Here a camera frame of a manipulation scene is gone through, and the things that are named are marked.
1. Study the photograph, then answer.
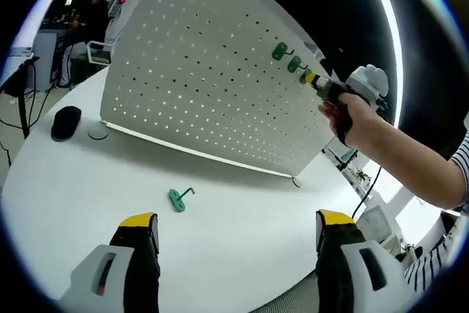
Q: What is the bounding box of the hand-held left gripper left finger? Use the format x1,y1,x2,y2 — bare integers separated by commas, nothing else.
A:
60,212,161,313

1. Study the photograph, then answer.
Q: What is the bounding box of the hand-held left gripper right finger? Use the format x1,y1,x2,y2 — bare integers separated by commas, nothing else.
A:
315,209,422,313

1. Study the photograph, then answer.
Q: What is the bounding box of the grey perforated mounting plate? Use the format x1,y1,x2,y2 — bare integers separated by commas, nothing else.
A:
87,0,327,189

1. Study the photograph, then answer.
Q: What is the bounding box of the person's right hand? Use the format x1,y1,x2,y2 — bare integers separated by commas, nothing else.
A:
317,91,385,149

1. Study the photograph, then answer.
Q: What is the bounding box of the grey mesh chair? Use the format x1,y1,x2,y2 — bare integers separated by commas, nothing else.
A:
252,272,320,313

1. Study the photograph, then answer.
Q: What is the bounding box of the white ceiling light strip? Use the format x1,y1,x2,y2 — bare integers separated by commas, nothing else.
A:
361,0,404,123

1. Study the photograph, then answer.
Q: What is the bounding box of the black rounded object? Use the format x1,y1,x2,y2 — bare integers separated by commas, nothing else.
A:
50,106,82,141

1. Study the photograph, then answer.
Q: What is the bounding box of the black monitor stand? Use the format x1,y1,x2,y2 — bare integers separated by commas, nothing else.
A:
0,54,41,140

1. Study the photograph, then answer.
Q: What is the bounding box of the white office chair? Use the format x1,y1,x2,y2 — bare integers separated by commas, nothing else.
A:
86,40,113,67

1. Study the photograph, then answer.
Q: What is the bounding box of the white cabinet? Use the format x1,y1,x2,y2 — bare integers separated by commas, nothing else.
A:
34,30,67,92

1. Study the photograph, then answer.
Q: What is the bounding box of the black cable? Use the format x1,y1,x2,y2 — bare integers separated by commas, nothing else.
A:
351,165,383,219

